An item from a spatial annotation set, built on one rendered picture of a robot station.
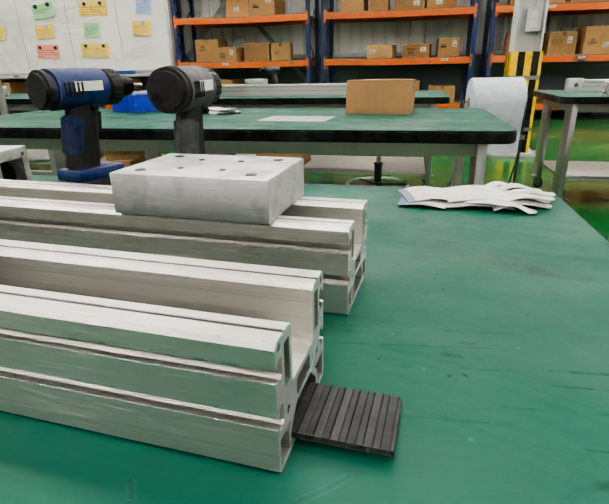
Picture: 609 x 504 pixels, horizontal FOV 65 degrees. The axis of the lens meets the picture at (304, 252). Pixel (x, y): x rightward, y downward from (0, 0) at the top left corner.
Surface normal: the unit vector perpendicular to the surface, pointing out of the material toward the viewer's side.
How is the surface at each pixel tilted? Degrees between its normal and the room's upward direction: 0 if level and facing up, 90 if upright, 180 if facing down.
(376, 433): 0
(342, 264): 90
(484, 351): 0
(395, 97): 89
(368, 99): 89
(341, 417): 0
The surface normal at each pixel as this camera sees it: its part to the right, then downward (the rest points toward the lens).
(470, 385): -0.02, -0.93
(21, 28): -0.21, 0.36
